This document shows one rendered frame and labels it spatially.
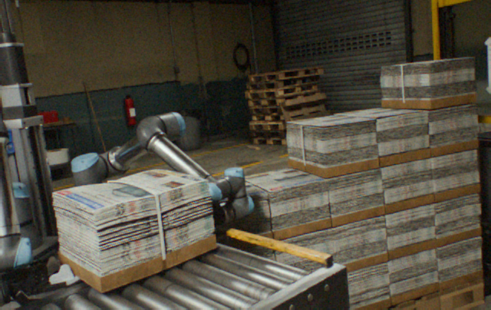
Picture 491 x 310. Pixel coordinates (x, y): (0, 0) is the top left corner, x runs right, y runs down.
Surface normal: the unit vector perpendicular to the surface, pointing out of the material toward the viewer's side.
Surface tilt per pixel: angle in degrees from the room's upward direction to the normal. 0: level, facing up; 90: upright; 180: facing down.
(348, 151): 90
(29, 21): 90
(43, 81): 90
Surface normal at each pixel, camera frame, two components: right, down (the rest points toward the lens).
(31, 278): 0.66, 0.05
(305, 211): 0.37, 0.11
